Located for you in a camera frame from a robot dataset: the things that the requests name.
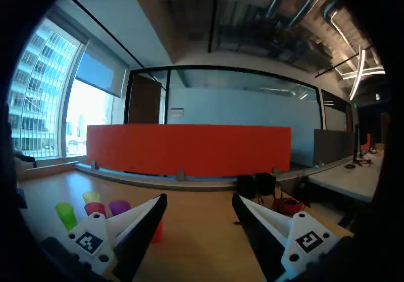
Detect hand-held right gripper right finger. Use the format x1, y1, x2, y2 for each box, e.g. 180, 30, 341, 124
231, 192, 341, 282

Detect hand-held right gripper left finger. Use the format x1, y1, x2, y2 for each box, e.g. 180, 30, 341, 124
67, 193, 168, 282

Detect pink plastic cup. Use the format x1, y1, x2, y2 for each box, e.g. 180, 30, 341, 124
84, 202, 107, 217

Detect purple plastic cup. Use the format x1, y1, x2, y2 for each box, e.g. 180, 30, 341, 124
109, 200, 132, 217

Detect yellow plastic cup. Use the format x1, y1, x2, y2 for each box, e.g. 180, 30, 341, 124
82, 191, 102, 205

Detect green plastic cup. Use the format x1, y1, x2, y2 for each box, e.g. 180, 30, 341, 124
55, 202, 78, 232

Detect black box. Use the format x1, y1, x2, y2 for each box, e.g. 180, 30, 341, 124
236, 172, 279, 201

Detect red plastic cup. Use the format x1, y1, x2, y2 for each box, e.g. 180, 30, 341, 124
150, 220, 164, 244

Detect white desk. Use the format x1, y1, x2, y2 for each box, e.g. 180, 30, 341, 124
307, 152, 385, 203

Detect grey desk screen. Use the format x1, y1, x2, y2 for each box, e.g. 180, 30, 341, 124
313, 129, 357, 166

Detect black monitor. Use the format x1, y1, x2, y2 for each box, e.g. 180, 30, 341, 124
352, 124, 364, 166

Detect red desk screen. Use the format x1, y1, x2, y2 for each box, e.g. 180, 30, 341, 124
74, 124, 292, 191

